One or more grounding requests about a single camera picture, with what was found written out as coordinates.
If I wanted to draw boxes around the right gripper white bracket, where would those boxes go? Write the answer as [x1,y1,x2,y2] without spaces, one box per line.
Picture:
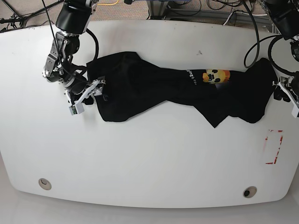
[64,78,106,106]

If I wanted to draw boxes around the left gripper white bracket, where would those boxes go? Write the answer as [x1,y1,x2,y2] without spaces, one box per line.
[272,76,299,117]

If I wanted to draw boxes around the black graphic T-shirt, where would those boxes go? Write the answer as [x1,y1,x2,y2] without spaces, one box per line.
[87,52,278,127]

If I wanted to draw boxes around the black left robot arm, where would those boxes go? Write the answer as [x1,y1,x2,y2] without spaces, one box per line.
[261,0,299,118]

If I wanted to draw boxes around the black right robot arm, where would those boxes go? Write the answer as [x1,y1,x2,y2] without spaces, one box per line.
[43,0,108,108]

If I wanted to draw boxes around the red tape rectangle marking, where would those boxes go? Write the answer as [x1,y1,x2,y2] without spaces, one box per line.
[262,130,284,165]

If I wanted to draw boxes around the left table grommet hole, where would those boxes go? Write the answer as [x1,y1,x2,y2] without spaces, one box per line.
[38,178,51,190]

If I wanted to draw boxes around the table grommet hole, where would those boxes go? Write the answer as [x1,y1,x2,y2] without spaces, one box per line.
[38,178,51,190]
[243,186,257,198]

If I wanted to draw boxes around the right table grommet hole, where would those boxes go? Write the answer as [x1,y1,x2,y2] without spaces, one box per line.
[243,186,257,198]

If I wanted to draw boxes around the black tripod legs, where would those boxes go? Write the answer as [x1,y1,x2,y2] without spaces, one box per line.
[0,0,64,33]

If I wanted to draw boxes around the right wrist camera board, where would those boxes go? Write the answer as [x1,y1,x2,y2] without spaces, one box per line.
[69,103,85,116]

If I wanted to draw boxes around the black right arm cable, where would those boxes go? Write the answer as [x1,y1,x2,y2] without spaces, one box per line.
[42,0,100,80]

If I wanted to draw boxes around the yellow cable on floor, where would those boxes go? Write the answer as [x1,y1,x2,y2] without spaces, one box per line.
[98,0,120,7]

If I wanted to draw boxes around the aluminium frame stand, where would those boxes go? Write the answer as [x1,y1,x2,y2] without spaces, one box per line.
[146,0,169,20]

